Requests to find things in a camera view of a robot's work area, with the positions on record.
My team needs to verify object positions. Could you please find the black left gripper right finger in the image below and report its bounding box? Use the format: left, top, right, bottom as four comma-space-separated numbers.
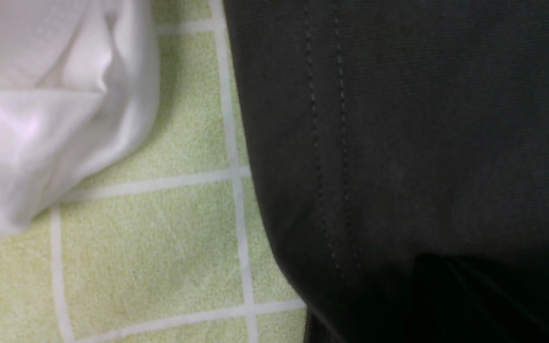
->
417, 254, 549, 343

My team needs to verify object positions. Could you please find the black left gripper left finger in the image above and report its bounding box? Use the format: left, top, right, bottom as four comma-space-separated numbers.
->
303, 257, 427, 343

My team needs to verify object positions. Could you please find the dark gray long-sleeve shirt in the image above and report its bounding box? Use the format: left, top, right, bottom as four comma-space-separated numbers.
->
224, 0, 549, 301

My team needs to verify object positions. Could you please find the white crumpled shirt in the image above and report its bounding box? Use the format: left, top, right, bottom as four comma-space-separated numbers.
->
0, 0, 160, 237

